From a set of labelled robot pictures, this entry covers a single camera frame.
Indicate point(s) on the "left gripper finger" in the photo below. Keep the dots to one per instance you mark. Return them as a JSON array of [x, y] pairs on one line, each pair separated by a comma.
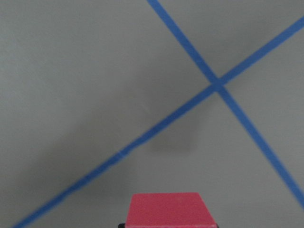
[[122, 225]]

